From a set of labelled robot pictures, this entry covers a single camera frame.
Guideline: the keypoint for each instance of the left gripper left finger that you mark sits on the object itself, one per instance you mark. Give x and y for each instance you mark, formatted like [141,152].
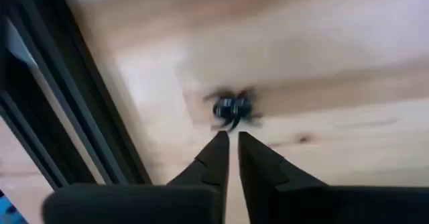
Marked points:
[211,170]

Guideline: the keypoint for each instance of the black plastic spider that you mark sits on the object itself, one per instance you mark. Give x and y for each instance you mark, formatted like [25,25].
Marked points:
[233,108]

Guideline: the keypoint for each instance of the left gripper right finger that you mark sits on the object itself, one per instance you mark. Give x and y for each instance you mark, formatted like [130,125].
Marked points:
[261,177]

